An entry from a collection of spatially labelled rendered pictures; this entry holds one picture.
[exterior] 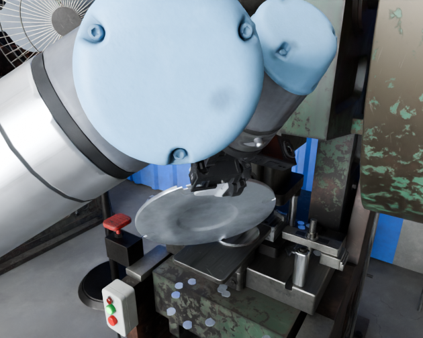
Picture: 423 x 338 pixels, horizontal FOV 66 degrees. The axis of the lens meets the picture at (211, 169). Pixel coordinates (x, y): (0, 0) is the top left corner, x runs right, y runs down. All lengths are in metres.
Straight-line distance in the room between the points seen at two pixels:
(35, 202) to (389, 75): 0.32
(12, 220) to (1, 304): 1.89
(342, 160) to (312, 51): 0.74
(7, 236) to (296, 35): 0.23
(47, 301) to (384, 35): 1.86
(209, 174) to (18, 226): 0.28
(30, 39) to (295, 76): 1.24
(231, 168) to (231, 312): 0.48
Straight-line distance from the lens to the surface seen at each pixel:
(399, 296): 2.06
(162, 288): 0.97
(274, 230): 0.90
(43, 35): 1.42
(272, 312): 0.85
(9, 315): 1.98
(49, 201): 0.17
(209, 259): 0.76
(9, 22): 1.47
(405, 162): 0.43
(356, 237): 1.13
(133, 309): 0.98
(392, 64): 0.36
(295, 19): 0.29
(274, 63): 0.27
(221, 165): 0.43
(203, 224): 0.72
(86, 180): 0.16
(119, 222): 0.97
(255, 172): 0.77
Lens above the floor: 1.25
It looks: 22 degrees down
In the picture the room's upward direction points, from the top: straight up
